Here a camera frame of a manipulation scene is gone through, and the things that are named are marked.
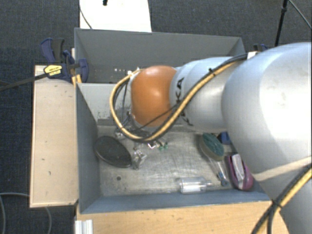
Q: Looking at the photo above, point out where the pale wood board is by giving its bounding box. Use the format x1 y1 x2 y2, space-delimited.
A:
29 64 80 208

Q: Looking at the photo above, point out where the green scrubber with clear handle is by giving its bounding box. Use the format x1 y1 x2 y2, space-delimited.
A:
198 132 231 188

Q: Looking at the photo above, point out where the blue object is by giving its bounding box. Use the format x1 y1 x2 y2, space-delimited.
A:
216 131 232 146

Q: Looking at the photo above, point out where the black oval disc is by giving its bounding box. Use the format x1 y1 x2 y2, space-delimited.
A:
94 135 134 169

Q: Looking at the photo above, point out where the grey metal bin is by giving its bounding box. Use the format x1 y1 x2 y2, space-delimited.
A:
74 27 272 215

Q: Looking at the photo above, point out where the purple and white case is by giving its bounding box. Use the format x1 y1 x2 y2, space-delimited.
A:
224 153 255 192

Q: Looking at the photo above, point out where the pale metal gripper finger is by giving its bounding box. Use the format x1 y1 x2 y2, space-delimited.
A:
132 148 140 170
138 150 149 167

